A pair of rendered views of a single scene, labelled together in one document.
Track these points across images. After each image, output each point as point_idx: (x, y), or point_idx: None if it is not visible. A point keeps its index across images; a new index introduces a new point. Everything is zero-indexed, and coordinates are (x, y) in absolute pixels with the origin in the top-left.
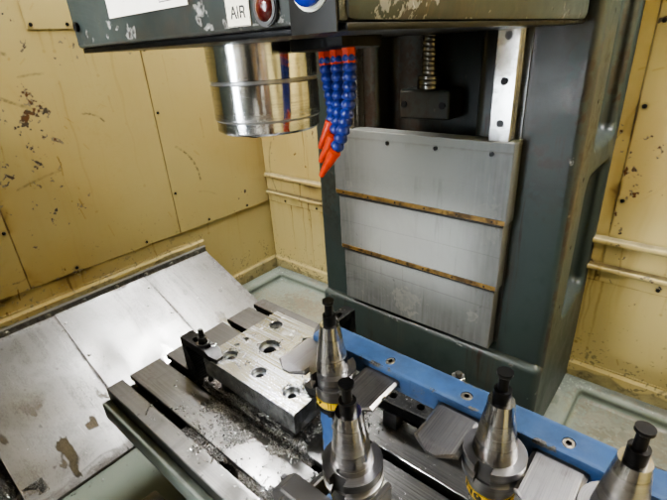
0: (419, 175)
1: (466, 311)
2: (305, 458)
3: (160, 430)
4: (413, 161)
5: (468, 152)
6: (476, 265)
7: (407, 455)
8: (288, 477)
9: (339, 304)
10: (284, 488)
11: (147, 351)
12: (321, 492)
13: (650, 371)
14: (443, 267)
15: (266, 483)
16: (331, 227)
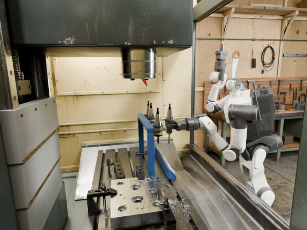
0: (44, 121)
1: (58, 176)
2: None
3: (199, 220)
4: (42, 114)
5: (50, 102)
6: (57, 151)
7: (130, 177)
8: (178, 123)
9: None
10: (180, 122)
11: None
12: (175, 121)
13: None
14: (53, 162)
15: (170, 187)
16: (2, 216)
